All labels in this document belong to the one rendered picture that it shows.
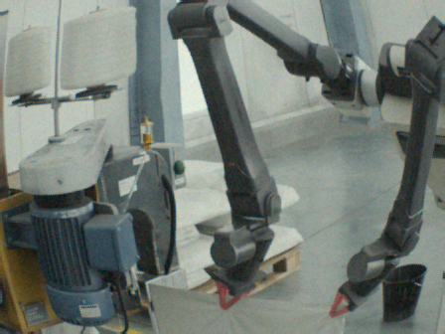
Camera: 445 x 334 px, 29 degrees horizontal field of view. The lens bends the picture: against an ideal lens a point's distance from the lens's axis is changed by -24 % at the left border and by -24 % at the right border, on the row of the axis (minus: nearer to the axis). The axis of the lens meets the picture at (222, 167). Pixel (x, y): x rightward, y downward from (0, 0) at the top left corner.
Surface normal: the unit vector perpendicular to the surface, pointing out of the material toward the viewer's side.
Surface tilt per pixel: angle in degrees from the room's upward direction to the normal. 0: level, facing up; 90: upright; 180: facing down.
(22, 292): 90
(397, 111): 40
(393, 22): 90
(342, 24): 90
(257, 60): 90
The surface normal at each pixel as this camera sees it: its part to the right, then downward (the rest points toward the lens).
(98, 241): -0.22, 0.20
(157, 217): 0.80, 0.05
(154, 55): -0.60, 0.20
